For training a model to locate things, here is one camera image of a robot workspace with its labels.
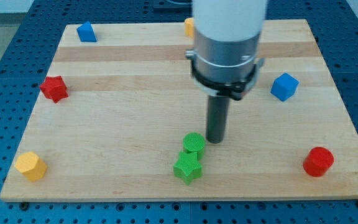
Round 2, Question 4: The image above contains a wooden board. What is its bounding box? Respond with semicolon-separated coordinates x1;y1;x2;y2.
0;19;358;202

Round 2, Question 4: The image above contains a red star block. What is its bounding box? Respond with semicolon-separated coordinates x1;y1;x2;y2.
40;76;68;103

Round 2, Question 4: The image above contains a red cylinder block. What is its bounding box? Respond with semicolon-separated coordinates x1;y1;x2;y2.
303;147;334;177

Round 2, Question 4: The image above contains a yellow hexagon block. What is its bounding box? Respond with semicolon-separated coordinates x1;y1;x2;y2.
14;151;48;182

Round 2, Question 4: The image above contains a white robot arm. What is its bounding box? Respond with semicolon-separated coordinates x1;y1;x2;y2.
185;0;268;143

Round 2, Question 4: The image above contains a blue triangle block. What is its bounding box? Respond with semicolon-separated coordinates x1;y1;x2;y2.
76;21;97;42

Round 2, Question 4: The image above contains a yellow block behind arm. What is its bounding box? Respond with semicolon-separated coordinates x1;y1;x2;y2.
184;17;194;39

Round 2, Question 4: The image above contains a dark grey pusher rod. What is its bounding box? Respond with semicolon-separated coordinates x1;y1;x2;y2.
206;96;230;144

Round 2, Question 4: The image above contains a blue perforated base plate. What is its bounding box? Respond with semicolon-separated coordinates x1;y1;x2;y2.
0;0;358;223

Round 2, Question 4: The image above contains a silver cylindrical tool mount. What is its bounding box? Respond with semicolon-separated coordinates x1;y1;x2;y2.
185;30;264;101

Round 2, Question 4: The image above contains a blue cube block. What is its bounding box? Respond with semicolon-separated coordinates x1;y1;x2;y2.
270;73;299;101

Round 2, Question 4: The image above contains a green cylinder block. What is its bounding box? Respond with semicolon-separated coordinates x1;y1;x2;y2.
183;133;206;160

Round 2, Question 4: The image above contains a green star block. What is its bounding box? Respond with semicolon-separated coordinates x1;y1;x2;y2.
173;152;203;185

